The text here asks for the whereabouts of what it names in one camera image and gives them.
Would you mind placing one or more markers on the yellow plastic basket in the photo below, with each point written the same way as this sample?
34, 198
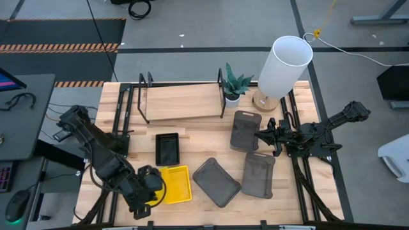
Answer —
179, 185

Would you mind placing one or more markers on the computer monitor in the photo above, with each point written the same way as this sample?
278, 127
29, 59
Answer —
8, 83

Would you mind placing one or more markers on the translucent grey plastic basket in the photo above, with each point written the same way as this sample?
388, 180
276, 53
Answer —
216, 182
258, 175
243, 131

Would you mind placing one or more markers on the black hazard-striped floor mat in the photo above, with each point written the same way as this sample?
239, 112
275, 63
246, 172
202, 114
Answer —
64, 32

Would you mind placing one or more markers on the white-shade lamp with wooden base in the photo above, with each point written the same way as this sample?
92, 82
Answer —
281, 70

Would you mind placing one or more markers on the black box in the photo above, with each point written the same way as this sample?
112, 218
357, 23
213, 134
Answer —
394, 83

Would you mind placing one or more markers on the black computer mouse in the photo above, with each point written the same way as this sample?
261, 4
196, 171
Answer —
17, 204

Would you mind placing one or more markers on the grey table leg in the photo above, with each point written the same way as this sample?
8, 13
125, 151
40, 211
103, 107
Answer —
377, 19

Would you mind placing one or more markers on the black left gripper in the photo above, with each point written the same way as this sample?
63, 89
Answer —
147, 185

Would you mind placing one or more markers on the white chair base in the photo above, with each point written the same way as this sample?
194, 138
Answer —
396, 153

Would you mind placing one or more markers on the black frame bar with brackets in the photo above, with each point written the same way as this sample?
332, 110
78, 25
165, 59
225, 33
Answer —
207, 228

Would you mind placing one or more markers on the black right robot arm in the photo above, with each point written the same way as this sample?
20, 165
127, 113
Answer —
348, 113

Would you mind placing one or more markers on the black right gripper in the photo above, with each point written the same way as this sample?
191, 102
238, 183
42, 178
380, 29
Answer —
286, 137

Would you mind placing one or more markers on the black keyboard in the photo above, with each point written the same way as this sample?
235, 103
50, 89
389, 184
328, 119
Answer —
5, 177

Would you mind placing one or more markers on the dark grey desk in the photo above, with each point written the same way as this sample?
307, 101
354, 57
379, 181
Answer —
28, 134

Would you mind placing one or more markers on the black plastic basket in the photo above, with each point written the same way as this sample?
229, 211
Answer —
167, 150

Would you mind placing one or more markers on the wooden shelf with black frame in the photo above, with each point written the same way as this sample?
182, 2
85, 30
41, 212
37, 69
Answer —
182, 102

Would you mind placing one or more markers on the small black labelled device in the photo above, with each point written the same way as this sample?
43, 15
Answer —
62, 135

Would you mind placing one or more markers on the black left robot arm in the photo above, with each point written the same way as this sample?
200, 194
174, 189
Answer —
96, 140

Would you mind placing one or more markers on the snake plant in white pot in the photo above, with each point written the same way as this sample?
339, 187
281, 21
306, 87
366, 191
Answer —
232, 101

